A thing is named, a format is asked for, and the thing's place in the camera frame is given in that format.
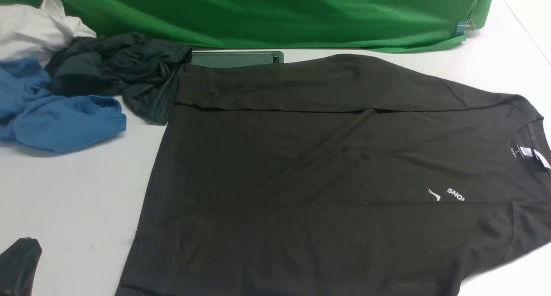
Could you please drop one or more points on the dark gray long-sleeve shirt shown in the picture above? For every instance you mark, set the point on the dark gray long-sleeve shirt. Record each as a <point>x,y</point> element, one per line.
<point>341,176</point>

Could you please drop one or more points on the recessed metal table hatch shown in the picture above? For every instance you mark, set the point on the recessed metal table hatch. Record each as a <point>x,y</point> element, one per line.
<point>233,59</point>

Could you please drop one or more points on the dark teal crumpled garment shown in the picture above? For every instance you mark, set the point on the dark teal crumpled garment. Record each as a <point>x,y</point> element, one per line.
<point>142,70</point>

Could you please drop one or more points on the green backdrop cloth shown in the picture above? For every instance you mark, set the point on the green backdrop cloth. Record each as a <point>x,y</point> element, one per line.
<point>390,26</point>

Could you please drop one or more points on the blue binder clip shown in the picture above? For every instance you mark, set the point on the blue binder clip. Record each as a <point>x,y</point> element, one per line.
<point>465,26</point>

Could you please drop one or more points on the blue crumpled garment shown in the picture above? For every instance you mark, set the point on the blue crumpled garment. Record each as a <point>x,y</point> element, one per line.
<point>33,116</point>

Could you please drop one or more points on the white crumpled garment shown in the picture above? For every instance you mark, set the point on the white crumpled garment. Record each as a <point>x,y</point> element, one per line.
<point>26,31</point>

